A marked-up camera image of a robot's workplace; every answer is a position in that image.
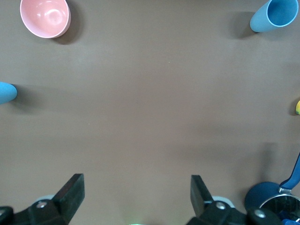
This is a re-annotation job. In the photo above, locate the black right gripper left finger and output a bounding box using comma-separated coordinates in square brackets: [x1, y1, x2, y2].
[14, 173, 85, 225]

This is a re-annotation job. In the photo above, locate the pink bowl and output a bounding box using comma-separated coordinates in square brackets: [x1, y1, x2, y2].
[20, 0, 71, 39]

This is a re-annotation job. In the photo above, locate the dark blue saucepan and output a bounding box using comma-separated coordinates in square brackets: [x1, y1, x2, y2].
[244, 151, 300, 225]

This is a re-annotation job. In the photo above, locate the blue cup holding tissue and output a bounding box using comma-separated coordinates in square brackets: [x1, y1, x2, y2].
[0, 81, 18, 105]

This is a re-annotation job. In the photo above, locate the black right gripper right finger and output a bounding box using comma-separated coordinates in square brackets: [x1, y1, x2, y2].
[186, 174, 249, 225]

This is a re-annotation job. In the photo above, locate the tall blue cup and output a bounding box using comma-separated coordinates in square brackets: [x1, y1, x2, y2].
[249, 0, 300, 33]

